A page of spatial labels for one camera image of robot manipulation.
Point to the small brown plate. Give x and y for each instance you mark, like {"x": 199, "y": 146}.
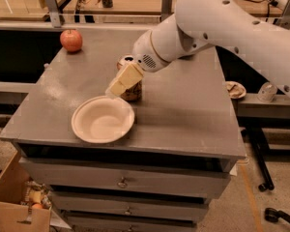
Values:
{"x": 235, "y": 89}

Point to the white paper bowl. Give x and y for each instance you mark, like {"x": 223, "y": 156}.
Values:
{"x": 102, "y": 120}

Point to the grey drawer cabinet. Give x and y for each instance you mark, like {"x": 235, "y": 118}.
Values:
{"x": 153, "y": 165}

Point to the metal bracket middle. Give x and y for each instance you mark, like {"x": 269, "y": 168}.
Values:
{"x": 166, "y": 9}

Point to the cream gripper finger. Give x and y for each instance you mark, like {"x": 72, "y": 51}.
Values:
{"x": 127, "y": 76}

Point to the clear plastic cup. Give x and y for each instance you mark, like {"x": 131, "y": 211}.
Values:
{"x": 267, "y": 92}

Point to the red apple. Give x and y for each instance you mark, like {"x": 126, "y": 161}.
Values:
{"x": 71, "y": 40}

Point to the orange soda can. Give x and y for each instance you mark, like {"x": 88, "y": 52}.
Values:
{"x": 134, "y": 93}

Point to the black caster wheel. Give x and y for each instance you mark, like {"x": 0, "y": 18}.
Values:
{"x": 273, "y": 215}

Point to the black chair leg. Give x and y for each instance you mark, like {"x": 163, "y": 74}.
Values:
{"x": 260, "y": 145}

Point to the cardboard box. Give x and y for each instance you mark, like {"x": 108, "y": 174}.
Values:
{"x": 13, "y": 215}

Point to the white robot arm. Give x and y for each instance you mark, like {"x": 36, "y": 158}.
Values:
{"x": 197, "y": 24}

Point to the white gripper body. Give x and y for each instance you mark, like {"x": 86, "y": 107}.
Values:
{"x": 144, "y": 52}

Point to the metal bracket left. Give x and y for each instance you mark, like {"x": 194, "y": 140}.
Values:
{"x": 54, "y": 13}

